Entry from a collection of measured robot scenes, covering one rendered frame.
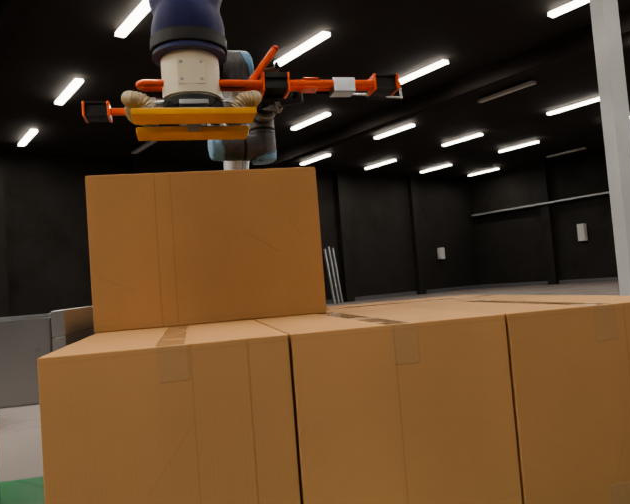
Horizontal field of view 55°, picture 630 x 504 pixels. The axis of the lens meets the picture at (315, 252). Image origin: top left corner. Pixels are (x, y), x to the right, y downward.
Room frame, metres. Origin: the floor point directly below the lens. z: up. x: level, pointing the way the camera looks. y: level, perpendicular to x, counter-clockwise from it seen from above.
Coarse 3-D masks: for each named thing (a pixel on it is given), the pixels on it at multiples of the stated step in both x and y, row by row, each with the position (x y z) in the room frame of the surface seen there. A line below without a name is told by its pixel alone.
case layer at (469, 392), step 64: (256, 320) 1.57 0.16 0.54; (320, 320) 1.32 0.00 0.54; (384, 320) 1.17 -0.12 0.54; (448, 320) 1.08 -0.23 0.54; (512, 320) 1.11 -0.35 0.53; (576, 320) 1.13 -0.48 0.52; (64, 384) 0.95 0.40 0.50; (128, 384) 0.97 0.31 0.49; (192, 384) 0.99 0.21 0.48; (256, 384) 1.01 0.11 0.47; (320, 384) 1.03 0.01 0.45; (384, 384) 1.06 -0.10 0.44; (448, 384) 1.08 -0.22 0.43; (512, 384) 1.11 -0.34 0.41; (576, 384) 1.13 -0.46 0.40; (64, 448) 0.95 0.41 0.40; (128, 448) 0.97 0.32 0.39; (192, 448) 0.99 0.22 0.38; (256, 448) 1.01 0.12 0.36; (320, 448) 1.03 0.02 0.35; (384, 448) 1.05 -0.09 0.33; (448, 448) 1.08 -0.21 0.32; (512, 448) 1.10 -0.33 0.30; (576, 448) 1.13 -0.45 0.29
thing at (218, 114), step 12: (132, 108) 1.60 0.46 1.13; (144, 108) 1.61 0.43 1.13; (156, 108) 1.61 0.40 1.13; (168, 108) 1.62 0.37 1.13; (180, 108) 1.63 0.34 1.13; (192, 108) 1.63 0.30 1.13; (204, 108) 1.64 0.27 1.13; (216, 108) 1.65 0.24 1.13; (228, 108) 1.65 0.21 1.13; (240, 108) 1.66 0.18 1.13; (252, 108) 1.67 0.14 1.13; (132, 120) 1.66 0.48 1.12; (144, 120) 1.66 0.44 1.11; (156, 120) 1.66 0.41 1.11; (168, 120) 1.67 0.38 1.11; (180, 120) 1.68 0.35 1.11; (192, 120) 1.69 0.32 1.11; (204, 120) 1.70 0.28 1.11; (216, 120) 1.71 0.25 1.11; (228, 120) 1.72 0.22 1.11; (240, 120) 1.73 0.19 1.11; (252, 120) 1.74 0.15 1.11
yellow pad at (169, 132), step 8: (136, 128) 1.78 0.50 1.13; (144, 128) 1.79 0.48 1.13; (152, 128) 1.79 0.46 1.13; (160, 128) 1.80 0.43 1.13; (168, 128) 1.80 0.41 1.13; (176, 128) 1.81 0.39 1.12; (184, 128) 1.81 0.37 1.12; (208, 128) 1.83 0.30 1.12; (216, 128) 1.83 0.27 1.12; (224, 128) 1.84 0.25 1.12; (232, 128) 1.84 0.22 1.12; (240, 128) 1.85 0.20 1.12; (248, 128) 1.86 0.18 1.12; (144, 136) 1.82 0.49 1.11; (152, 136) 1.83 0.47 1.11; (160, 136) 1.84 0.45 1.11; (168, 136) 1.84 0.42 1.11; (176, 136) 1.85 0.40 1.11; (184, 136) 1.86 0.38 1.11; (192, 136) 1.87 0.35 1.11; (200, 136) 1.87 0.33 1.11; (208, 136) 1.88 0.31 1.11; (216, 136) 1.89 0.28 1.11; (224, 136) 1.89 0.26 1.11; (232, 136) 1.90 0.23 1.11; (240, 136) 1.91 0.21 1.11
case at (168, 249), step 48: (96, 192) 1.53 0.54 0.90; (144, 192) 1.55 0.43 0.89; (192, 192) 1.57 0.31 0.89; (240, 192) 1.60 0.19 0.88; (288, 192) 1.62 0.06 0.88; (96, 240) 1.53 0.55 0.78; (144, 240) 1.55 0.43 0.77; (192, 240) 1.57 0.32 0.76; (240, 240) 1.60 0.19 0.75; (288, 240) 1.62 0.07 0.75; (96, 288) 1.52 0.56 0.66; (144, 288) 1.55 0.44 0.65; (192, 288) 1.57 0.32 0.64; (240, 288) 1.60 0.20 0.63; (288, 288) 1.62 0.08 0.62
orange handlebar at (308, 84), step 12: (144, 84) 1.72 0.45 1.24; (156, 84) 1.73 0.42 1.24; (228, 84) 1.77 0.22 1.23; (240, 84) 1.78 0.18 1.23; (252, 84) 1.79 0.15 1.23; (300, 84) 1.82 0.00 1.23; (312, 84) 1.83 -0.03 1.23; (324, 84) 1.84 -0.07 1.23; (360, 84) 1.86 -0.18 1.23; (372, 84) 1.87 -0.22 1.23; (120, 108) 1.97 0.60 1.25
